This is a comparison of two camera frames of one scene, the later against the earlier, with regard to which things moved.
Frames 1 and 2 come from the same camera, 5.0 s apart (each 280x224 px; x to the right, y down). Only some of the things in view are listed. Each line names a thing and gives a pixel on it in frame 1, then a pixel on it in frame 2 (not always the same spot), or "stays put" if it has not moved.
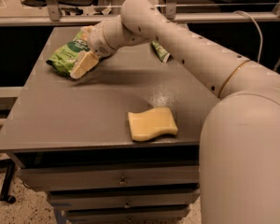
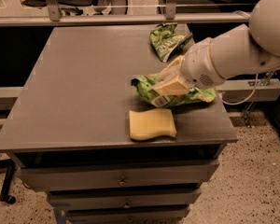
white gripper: (97, 43) -> (198, 64)
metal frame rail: (56, 18) stays put
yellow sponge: (152, 122) stays put
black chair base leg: (9, 164) stays put
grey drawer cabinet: (71, 136) stays put
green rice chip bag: (64, 60) -> (143, 86)
